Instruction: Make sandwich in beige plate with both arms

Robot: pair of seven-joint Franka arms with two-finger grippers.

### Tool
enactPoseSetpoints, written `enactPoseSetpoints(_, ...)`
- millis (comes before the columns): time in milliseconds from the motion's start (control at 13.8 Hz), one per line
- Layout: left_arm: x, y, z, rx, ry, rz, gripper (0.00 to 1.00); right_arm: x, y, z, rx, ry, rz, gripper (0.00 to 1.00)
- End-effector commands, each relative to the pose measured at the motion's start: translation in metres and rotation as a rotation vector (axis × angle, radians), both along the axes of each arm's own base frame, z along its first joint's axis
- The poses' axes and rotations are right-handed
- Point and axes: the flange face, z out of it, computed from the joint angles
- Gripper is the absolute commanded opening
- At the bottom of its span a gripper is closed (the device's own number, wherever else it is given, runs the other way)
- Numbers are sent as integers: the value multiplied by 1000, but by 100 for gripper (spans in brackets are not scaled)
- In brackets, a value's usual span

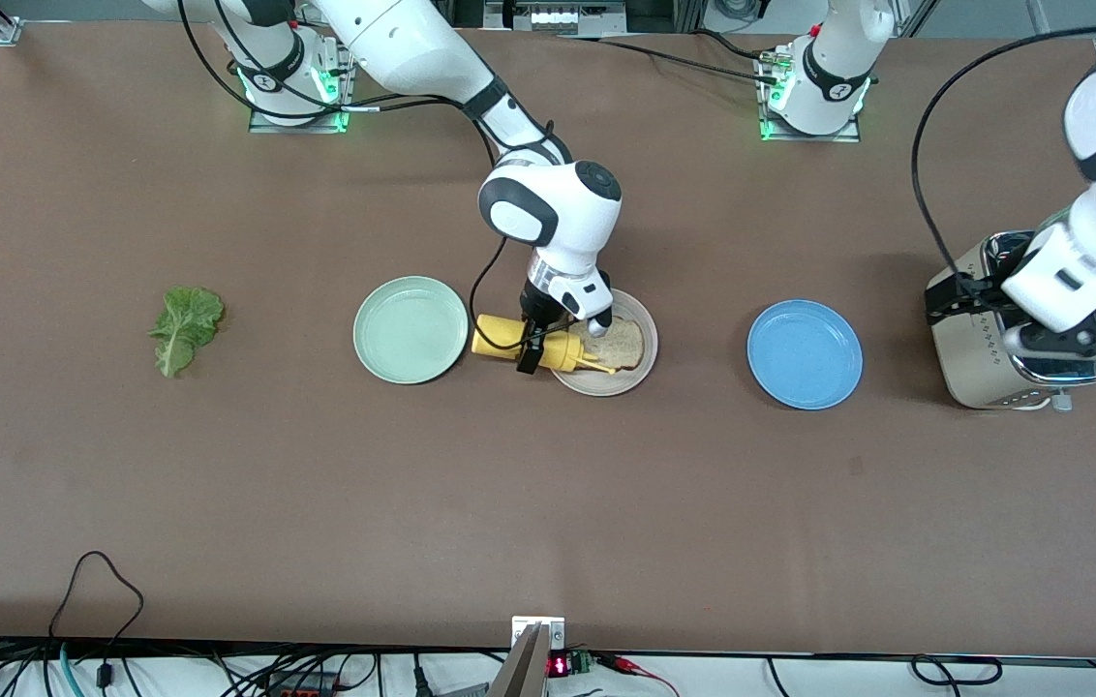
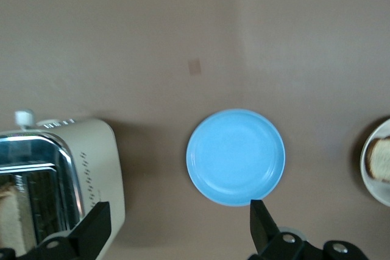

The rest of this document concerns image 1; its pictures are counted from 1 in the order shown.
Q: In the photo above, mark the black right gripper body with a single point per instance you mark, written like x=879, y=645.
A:
x=538, y=311

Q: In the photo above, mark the yellow squeeze mustard bottle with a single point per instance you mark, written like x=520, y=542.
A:
x=495, y=337

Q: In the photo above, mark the toasted bread slice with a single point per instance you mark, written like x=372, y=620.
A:
x=625, y=344

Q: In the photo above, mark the green lettuce leaf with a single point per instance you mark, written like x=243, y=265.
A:
x=182, y=324

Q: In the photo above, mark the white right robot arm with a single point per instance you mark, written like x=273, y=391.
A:
x=412, y=48

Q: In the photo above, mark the beige plate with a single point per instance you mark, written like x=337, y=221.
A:
x=606, y=385

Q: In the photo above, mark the light green plate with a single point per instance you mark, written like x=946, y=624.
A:
x=410, y=331

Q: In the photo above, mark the blue plate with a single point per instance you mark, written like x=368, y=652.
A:
x=805, y=354

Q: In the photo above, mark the beige chrome toaster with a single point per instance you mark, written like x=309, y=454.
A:
x=959, y=358

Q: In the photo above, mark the grey vented device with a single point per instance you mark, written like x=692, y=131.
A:
x=558, y=17

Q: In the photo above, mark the red LED display module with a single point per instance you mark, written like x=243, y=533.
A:
x=558, y=666

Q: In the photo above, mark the red and black clip leads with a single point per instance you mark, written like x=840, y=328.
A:
x=635, y=666

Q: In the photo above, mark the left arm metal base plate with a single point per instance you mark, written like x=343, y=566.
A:
x=848, y=136

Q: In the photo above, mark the small white metal bracket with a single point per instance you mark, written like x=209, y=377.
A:
x=556, y=634

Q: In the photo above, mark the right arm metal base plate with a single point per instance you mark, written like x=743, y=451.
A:
x=345, y=97

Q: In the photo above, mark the grey angled mount post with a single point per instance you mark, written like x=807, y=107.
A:
x=519, y=673

